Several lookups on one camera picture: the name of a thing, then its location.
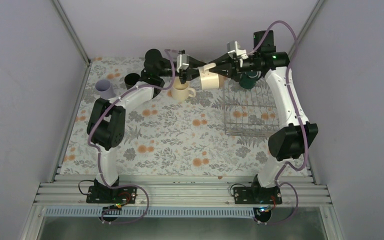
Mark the floral table mat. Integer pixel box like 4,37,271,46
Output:
60,57,274,177

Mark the lilac plastic cup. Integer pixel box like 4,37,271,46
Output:
95,79,116,100

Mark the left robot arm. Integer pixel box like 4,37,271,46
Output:
87,48,205,203

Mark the dark green mug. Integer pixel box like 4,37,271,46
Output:
239,71,259,90

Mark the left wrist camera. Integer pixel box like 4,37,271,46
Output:
176,51,190,73

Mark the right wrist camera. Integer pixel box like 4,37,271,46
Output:
226,40,248,60

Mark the cream ribbed mug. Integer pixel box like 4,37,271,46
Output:
170,77,197,102

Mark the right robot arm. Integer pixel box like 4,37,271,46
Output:
200,30,319,204

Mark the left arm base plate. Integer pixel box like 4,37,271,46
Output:
85,186,138,205

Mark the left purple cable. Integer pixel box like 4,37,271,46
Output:
87,48,184,225

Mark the metal wire dish rack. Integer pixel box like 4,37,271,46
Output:
222,72,280,138

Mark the beige white mug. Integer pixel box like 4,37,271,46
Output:
197,63,226,90

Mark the black mug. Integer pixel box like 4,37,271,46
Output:
124,73,141,90

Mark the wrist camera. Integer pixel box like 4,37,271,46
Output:
226,40,248,60
176,51,190,73

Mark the aluminium front rail frame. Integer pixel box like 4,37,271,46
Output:
21,174,343,240

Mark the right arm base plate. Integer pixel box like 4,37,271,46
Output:
233,186,283,205

